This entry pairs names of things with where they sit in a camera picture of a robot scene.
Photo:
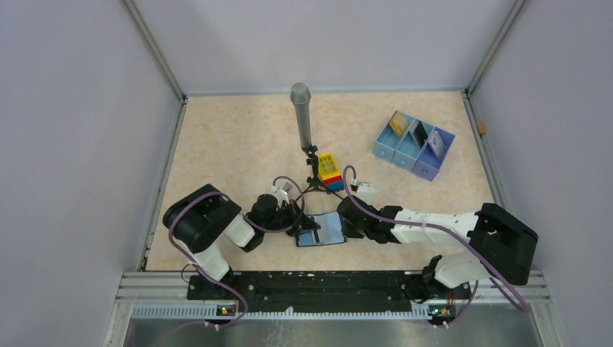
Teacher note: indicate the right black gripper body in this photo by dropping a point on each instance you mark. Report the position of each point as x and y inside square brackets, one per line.
[356, 231]

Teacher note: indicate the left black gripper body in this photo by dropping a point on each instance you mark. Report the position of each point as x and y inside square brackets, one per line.
[285, 217]

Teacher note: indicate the dark blue card holder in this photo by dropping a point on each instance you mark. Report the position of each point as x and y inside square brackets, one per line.
[332, 229]

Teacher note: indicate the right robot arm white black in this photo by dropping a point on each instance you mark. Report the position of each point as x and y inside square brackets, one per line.
[493, 243]

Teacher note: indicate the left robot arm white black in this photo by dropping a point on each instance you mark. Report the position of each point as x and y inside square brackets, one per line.
[196, 223]

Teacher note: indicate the gold credit card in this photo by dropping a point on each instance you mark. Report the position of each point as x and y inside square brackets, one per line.
[399, 124]

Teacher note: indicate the black credit card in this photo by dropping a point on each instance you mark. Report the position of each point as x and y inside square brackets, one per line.
[418, 133]

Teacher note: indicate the silver credit card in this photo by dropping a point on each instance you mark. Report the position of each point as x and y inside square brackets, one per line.
[437, 145]

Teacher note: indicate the black tripod stand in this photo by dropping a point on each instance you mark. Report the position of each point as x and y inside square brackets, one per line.
[315, 184]

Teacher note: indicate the yellow red blue toy block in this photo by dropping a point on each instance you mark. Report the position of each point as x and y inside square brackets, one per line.
[329, 172]

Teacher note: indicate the light blue drawer middle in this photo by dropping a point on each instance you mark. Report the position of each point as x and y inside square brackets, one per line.
[407, 152]

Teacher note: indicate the light blue drawer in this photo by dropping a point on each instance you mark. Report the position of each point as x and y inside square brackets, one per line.
[386, 143]
[407, 152]

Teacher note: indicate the light blue drawer left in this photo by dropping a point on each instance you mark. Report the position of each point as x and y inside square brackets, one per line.
[386, 143]

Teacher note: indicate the purple drawer right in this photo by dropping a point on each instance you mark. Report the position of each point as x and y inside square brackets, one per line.
[428, 166]

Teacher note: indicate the grey microphone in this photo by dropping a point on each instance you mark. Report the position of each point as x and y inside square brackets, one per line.
[300, 97]

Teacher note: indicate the small wooden knob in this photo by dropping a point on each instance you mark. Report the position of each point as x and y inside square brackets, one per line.
[481, 128]

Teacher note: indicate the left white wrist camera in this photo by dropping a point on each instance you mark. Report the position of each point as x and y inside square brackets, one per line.
[281, 193]

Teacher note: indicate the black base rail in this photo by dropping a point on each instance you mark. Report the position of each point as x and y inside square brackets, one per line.
[339, 291]

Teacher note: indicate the white cable duct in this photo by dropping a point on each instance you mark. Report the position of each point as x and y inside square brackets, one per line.
[210, 312]

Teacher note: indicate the aluminium frame front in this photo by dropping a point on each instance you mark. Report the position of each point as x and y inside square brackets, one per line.
[489, 321]

